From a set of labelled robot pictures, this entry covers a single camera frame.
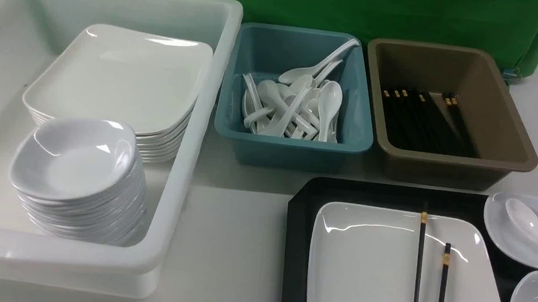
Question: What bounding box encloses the white square rice plate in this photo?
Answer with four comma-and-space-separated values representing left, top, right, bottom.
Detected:
306, 201, 501, 302

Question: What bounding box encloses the black chopstick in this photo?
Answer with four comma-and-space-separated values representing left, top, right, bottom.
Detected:
413, 211, 427, 302
438, 242, 452, 302

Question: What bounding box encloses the white soup spoon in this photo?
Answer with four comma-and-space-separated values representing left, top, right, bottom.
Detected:
505, 198, 538, 245

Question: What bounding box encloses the stack of white bowls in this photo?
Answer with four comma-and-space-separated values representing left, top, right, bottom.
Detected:
8, 118, 147, 246

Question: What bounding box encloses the large white plastic tub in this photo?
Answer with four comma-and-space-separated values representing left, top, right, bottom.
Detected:
0, 0, 244, 300

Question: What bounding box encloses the stack of white square plates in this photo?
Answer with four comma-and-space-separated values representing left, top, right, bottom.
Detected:
22, 24, 213, 163

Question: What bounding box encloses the teal plastic bin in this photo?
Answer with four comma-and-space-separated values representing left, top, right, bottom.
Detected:
214, 23, 374, 173

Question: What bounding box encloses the pile of white spoons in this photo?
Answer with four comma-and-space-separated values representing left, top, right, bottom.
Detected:
241, 38, 360, 143

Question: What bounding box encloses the bundle of black chopsticks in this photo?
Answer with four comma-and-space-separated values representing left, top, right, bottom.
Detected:
381, 87, 480, 159

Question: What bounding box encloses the brown plastic bin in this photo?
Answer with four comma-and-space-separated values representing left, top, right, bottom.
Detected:
367, 39, 538, 190

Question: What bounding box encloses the black serving tray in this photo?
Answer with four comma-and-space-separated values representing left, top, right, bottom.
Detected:
281, 177, 538, 302

